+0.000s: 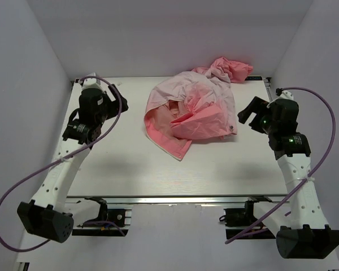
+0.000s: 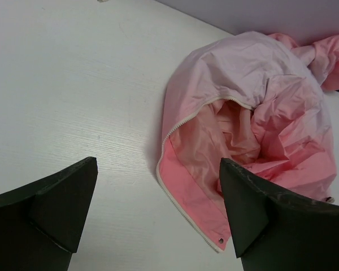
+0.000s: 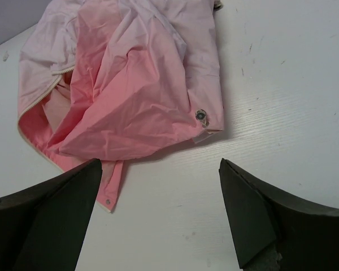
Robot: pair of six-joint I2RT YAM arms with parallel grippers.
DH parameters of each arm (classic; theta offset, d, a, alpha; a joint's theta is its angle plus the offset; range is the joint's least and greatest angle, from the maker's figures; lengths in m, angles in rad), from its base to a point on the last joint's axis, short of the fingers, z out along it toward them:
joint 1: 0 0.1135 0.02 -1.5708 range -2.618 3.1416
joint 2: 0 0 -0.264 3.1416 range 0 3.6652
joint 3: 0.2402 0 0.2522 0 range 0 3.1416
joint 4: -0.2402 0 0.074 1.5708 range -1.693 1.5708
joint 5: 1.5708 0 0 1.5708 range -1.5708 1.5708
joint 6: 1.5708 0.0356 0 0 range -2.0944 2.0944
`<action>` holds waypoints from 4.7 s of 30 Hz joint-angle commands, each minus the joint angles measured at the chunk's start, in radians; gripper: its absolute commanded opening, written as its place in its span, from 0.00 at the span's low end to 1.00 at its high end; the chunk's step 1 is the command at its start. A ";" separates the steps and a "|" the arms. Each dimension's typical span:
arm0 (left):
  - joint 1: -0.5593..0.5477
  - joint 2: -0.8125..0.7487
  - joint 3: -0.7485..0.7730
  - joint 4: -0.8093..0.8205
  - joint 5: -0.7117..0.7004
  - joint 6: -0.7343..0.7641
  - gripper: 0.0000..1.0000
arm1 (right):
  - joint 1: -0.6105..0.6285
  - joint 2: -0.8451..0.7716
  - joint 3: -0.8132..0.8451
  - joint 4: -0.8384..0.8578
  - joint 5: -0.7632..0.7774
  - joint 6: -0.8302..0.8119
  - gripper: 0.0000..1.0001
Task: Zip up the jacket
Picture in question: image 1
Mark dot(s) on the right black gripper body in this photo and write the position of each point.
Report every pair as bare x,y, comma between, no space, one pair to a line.
259,106

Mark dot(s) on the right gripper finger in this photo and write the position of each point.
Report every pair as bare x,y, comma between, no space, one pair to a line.
255,124
243,116

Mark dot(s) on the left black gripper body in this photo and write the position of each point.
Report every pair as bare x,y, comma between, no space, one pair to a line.
111,109

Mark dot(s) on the pink hooded jacket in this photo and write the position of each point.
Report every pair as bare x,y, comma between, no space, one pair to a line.
194,105

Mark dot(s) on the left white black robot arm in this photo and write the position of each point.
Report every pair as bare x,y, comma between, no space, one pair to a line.
46,215

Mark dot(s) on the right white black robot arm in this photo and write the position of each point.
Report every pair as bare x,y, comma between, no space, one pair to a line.
304,233

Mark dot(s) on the blue label sticker right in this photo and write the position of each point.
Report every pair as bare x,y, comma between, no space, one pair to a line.
254,78

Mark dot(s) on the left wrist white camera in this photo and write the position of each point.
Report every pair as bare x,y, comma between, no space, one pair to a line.
91,83

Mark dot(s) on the wrist white camera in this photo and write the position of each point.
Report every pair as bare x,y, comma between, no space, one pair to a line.
283,94
91,83

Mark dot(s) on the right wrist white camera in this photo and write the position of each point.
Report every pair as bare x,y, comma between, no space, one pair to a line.
283,94

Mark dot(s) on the aluminium table front rail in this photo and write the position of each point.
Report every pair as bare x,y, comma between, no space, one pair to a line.
131,200

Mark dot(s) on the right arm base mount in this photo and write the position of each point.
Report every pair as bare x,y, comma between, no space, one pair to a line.
238,212

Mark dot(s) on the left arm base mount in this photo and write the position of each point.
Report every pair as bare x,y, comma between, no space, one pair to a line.
94,217

